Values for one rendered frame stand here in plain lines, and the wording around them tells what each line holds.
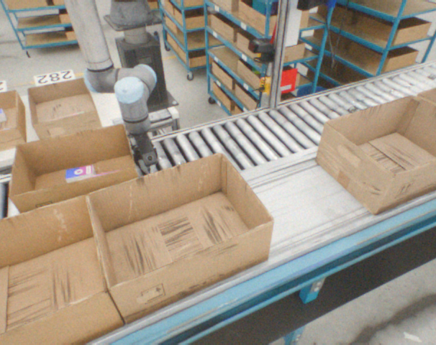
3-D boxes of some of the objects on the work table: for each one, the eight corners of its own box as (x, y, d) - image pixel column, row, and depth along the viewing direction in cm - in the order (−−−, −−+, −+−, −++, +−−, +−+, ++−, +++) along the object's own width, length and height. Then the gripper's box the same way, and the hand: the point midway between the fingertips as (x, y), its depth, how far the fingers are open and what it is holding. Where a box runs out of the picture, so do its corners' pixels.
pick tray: (89, 93, 182) (83, 77, 175) (103, 127, 156) (97, 110, 150) (34, 105, 173) (26, 88, 166) (40, 143, 147) (31, 125, 141)
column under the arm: (119, 95, 180) (103, 35, 157) (162, 85, 188) (153, 26, 166) (132, 117, 163) (116, 54, 140) (178, 105, 171) (171, 43, 149)
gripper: (147, 117, 116) (155, 161, 131) (122, 123, 114) (134, 167, 128) (153, 129, 111) (162, 173, 125) (127, 136, 108) (139, 180, 122)
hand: (149, 172), depth 124 cm, fingers closed
